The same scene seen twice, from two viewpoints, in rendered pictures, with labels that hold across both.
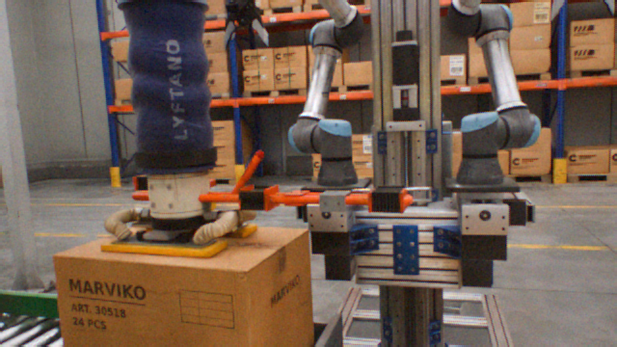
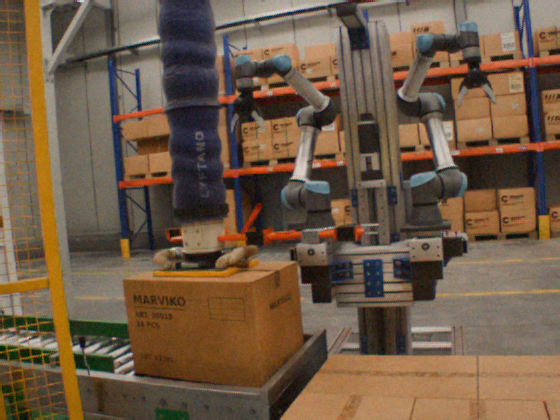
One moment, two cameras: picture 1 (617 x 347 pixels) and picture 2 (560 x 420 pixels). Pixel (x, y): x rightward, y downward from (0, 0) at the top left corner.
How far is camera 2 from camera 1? 0.66 m
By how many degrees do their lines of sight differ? 5
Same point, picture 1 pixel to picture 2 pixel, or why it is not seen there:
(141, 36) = (179, 130)
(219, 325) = (235, 319)
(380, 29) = (348, 112)
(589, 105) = not seen: outside the picture
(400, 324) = (373, 339)
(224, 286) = (237, 293)
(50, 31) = (70, 117)
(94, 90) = (105, 167)
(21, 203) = (64, 265)
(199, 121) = (216, 185)
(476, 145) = (420, 196)
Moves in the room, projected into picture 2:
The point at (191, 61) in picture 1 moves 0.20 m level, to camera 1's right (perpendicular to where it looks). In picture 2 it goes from (211, 144) to (262, 139)
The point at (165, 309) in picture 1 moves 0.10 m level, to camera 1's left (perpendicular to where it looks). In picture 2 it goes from (198, 312) to (172, 313)
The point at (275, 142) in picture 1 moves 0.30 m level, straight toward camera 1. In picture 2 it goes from (275, 210) to (275, 210)
